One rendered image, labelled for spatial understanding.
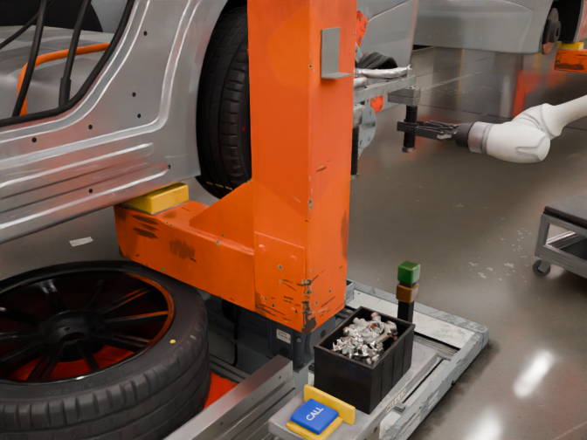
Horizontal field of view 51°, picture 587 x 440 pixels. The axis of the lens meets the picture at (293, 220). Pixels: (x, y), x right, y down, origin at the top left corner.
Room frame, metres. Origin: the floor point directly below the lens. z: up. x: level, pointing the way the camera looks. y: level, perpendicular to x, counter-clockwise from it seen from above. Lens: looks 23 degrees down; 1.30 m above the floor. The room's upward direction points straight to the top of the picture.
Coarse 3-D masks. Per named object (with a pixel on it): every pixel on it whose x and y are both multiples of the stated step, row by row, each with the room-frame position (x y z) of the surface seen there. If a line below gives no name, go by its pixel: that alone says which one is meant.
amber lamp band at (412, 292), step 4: (416, 284) 1.25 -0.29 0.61; (400, 288) 1.24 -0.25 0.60; (404, 288) 1.24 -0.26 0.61; (408, 288) 1.23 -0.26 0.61; (412, 288) 1.24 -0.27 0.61; (416, 288) 1.25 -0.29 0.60; (396, 292) 1.25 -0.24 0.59; (400, 292) 1.24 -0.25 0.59; (404, 292) 1.24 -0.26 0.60; (408, 292) 1.23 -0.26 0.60; (412, 292) 1.23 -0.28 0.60; (416, 292) 1.25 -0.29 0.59; (396, 296) 1.25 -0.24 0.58; (400, 296) 1.24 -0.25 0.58; (404, 296) 1.24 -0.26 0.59; (408, 296) 1.23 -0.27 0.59; (412, 296) 1.23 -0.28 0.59; (416, 296) 1.25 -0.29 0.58; (404, 300) 1.24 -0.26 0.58; (408, 300) 1.23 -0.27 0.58; (412, 300) 1.24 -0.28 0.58
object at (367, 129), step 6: (366, 108) 1.77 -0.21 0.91; (372, 108) 1.80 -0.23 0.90; (366, 114) 1.78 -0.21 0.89; (372, 114) 1.80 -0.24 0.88; (366, 120) 1.78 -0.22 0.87; (372, 120) 1.81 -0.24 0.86; (360, 126) 1.75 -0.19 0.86; (366, 126) 1.78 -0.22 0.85; (372, 126) 1.81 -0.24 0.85; (360, 132) 1.75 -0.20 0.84; (366, 132) 1.78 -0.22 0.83; (372, 132) 1.81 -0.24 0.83; (360, 138) 1.75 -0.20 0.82; (366, 138) 1.78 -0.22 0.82; (372, 138) 1.81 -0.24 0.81; (360, 144) 1.75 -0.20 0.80; (366, 144) 1.78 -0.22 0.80
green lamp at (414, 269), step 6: (402, 264) 1.26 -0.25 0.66; (408, 264) 1.26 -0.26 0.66; (414, 264) 1.26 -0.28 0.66; (402, 270) 1.24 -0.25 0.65; (408, 270) 1.23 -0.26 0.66; (414, 270) 1.23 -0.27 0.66; (402, 276) 1.24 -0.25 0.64; (408, 276) 1.23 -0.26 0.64; (414, 276) 1.23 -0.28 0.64; (408, 282) 1.23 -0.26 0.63; (414, 282) 1.24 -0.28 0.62
